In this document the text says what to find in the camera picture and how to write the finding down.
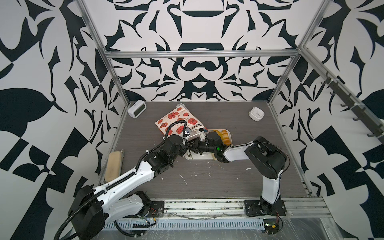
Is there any black corrugated cable conduit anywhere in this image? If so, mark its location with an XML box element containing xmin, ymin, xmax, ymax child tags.
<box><xmin>53</xmin><ymin>119</ymin><xmax>188</xmax><ymax>240</ymax></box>

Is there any small circuit board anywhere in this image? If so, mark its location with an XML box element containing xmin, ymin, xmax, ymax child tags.
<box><xmin>264</xmin><ymin>218</ymin><xmax>284</xmax><ymax>236</ymax></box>

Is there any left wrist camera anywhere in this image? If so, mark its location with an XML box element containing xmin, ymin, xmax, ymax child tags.
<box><xmin>183</xmin><ymin>127</ymin><xmax>192</xmax><ymax>138</ymax></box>

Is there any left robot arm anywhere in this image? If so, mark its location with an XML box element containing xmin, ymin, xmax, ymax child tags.
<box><xmin>54</xmin><ymin>135</ymin><xmax>187</xmax><ymax>240</ymax></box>

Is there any wall hook rail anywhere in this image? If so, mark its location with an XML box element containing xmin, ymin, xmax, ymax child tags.
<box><xmin>322</xmin><ymin>72</ymin><xmax>384</xmax><ymax>145</ymax></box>

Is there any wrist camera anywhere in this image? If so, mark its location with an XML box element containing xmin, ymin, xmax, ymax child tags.
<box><xmin>183</xmin><ymin>127</ymin><xmax>192</xmax><ymax>138</ymax></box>
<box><xmin>197</xmin><ymin>128</ymin><xmax>208</xmax><ymax>142</ymax></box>

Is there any white plastic tray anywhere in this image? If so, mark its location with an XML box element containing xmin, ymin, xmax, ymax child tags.
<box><xmin>184</xmin><ymin>130</ymin><xmax>233</xmax><ymax>161</ymax></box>

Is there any white round timer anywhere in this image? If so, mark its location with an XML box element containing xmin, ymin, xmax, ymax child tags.
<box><xmin>249</xmin><ymin>107</ymin><xmax>265</xmax><ymax>122</ymax></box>

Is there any beige foam pad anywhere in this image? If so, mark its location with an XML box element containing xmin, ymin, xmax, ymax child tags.
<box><xmin>105</xmin><ymin>150</ymin><xmax>124</xmax><ymax>183</ymax></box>

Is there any white digital clock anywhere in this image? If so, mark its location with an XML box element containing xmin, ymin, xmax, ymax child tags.
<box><xmin>128</xmin><ymin>100</ymin><xmax>147</xmax><ymax>119</ymax></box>

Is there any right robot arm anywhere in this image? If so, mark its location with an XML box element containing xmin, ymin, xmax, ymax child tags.
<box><xmin>188</xmin><ymin>132</ymin><xmax>289</xmax><ymax>217</ymax></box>

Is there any red white paper bag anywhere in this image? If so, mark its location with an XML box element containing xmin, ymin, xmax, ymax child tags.
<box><xmin>154</xmin><ymin>103</ymin><xmax>208</xmax><ymax>142</ymax></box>

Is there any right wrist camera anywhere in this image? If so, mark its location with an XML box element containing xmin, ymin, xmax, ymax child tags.
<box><xmin>197</xmin><ymin>128</ymin><xmax>208</xmax><ymax>142</ymax></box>

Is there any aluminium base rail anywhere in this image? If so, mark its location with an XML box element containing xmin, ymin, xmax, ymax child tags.
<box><xmin>103</xmin><ymin>198</ymin><xmax>336</xmax><ymax>233</ymax></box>

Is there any long striped fake bread loaf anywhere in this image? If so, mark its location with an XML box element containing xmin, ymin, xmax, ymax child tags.
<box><xmin>221</xmin><ymin>130</ymin><xmax>232</xmax><ymax>146</ymax></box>

